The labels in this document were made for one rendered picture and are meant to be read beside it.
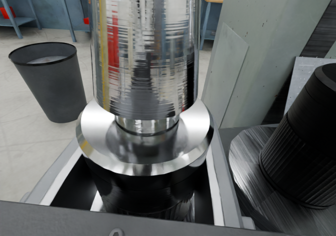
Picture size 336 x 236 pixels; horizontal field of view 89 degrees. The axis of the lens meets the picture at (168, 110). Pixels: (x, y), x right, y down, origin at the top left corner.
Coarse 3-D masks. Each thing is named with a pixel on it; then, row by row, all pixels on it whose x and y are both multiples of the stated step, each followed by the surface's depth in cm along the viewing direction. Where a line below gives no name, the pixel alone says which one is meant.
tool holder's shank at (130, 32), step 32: (96, 0) 3; (128, 0) 3; (160, 0) 3; (192, 0) 3; (96, 32) 3; (128, 32) 3; (160, 32) 3; (192, 32) 4; (96, 64) 4; (128, 64) 3; (160, 64) 4; (192, 64) 4; (96, 96) 4; (128, 96) 4; (160, 96) 4; (192, 96) 5; (128, 128) 5; (160, 128) 5
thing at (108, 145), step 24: (96, 120) 5; (192, 120) 6; (96, 144) 5; (120, 144) 5; (144, 144) 5; (168, 144) 5; (192, 144) 5; (96, 168) 5; (120, 168) 4; (144, 168) 4; (168, 168) 4; (192, 168) 5
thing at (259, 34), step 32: (224, 0) 73; (256, 0) 47; (288, 0) 35; (320, 0) 34; (224, 32) 70; (256, 32) 47; (288, 32) 38; (320, 32) 38; (224, 64) 68; (256, 64) 46; (288, 64) 43; (224, 96) 67; (256, 96) 49
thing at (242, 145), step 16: (224, 128) 17; (240, 128) 17; (256, 128) 15; (272, 128) 15; (224, 144) 15; (240, 144) 13; (256, 144) 13; (240, 160) 12; (256, 160) 12; (240, 176) 11; (256, 176) 11; (240, 192) 11; (256, 192) 10; (272, 192) 10; (96, 208) 9; (192, 208) 10; (240, 208) 11; (256, 208) 10; (272, 208) 10; (288, 208) 10; (304, 208) 10; (256, 224) 10; (272, 224) 9; (288, 224) 9; (304, 224) 9; (320, 224) 9
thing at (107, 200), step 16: (96, 176) 5; (192, 176) 5; (112, 192) 5; (128, 192) 5; (144, 192) 5; (160, 192) 5; (176, 192) 5; (192, 192) 7; (112, 208) 6; (128, 208) 6; (144, 208) 6; (160, 208) 6; (176, 208) 6
